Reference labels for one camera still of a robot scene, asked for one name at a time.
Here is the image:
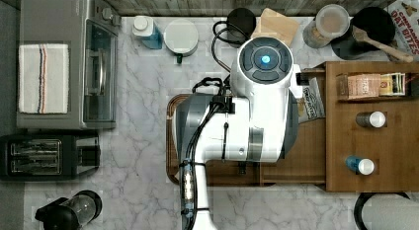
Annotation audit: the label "wooden drawer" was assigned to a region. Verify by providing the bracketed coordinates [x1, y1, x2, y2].
[259, 67, 327, 188]

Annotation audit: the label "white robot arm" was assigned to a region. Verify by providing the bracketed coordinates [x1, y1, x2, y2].
[172, 37, 302, 230]

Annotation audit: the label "paper packet in drawer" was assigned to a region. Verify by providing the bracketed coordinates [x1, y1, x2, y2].
[297, 78, 326, 123]

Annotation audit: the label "wooden cutting board tray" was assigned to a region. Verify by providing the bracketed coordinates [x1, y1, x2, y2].
[166, 94, 261, 187]

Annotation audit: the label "white lidded pot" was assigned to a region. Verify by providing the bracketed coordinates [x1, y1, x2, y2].
[163, 19, 199, 64]

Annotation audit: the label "dark grey cup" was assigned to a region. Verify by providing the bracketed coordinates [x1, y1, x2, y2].
[227, 8, 256, 48]

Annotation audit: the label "teal box wooden lid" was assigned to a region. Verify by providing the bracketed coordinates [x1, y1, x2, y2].
[251, 8, 299, 46]

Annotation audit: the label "blue soap bottle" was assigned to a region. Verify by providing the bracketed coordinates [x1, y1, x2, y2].
[132, 16, 162, 49]

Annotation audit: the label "pink tea box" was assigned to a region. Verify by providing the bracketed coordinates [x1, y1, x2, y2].
[336, 74, 380, 100]

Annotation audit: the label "glass jar with lid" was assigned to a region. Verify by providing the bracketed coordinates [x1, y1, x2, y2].
[302, 4, 350, 48]

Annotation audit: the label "silver toaster oven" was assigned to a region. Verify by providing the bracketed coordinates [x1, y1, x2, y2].
[17, 0, 121, 129]

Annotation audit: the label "blue spice bottle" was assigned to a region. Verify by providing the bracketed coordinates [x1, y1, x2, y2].
[345, 156, 376, 176]

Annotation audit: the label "wooden cabinet organizer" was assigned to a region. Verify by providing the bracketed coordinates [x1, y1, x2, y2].
[324, 61, 419, 192]

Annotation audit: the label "silver spice bottle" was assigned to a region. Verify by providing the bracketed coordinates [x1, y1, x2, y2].
[356, 112, 386, 128]

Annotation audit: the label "wooden spoon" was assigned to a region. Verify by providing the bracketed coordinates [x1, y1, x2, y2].
[352, 26, 414, 62]

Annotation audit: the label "white striped towel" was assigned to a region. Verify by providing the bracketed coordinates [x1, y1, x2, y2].
[18, 43, 69, 115]

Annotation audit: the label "yellow tea packets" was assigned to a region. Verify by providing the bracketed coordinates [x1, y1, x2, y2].
[379, 73, 405, 96]

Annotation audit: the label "black round container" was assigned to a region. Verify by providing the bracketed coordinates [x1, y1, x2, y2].
[330, 6, 396, 61]

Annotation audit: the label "black rimmed plate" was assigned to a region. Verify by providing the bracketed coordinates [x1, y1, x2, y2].
[354, 192, 419, 230]

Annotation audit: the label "black toaster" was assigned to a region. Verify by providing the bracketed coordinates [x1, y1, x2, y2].
[0, 133, 101, 182]

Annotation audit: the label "oat bites cereal box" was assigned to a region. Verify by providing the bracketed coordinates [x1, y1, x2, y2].
[387, 0, 419, 61]

